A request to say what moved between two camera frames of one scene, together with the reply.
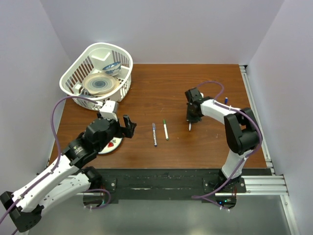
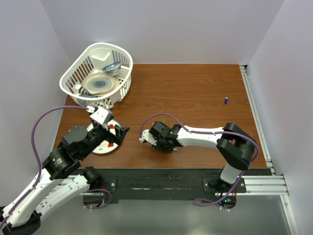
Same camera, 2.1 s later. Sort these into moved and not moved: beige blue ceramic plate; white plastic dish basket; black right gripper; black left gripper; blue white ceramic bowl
Moved: black right gripper; black left gripper
Not moved: blue white ceramic bowl; beige blue ceramic plate; white plastic dish basket
